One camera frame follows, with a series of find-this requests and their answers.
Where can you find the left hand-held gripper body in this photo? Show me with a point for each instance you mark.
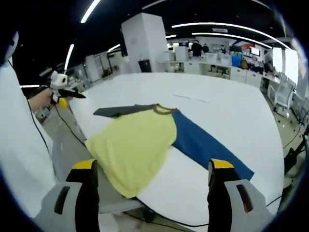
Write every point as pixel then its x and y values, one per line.
pixel 60 79

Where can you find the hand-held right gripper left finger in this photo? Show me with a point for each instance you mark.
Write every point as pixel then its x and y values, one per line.
pixel 74 200

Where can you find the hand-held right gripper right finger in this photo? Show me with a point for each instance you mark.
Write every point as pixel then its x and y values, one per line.
pixel 231 200

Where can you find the yellow blue grey garment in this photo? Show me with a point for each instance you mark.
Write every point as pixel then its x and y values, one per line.
pixel 135 145

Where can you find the person's left hand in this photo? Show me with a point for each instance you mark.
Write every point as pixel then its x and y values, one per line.
pixel 44 99

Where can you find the straight ceiling light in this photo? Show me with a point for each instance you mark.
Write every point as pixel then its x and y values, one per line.
pixel 113 47
pixel 69 56

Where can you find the white chest device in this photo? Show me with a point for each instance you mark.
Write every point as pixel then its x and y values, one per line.
pixel 13 50

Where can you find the long curved ceiling light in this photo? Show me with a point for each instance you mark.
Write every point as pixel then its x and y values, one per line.
pixel 89 10

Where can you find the black waste bin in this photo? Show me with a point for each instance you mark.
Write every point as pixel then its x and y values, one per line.
pixel 144 65

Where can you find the white square pillar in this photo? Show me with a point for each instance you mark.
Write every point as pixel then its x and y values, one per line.
pixel 144 36

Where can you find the white mesh office chair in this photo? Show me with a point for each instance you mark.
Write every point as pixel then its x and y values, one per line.
pixel 282 94

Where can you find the white cabinet box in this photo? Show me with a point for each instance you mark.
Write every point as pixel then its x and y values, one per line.
pixel 181 53

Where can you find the white counter cabinets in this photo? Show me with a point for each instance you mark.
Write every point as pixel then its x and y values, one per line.
pixel 241 73

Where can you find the blue barrel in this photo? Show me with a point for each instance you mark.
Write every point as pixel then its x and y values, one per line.
pixel 236 61

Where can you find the pink lit monitor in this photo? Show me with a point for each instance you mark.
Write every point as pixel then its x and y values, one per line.
pixel 255 51

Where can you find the ceiling air vent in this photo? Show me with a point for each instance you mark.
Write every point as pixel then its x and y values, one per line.
pixel 219 30

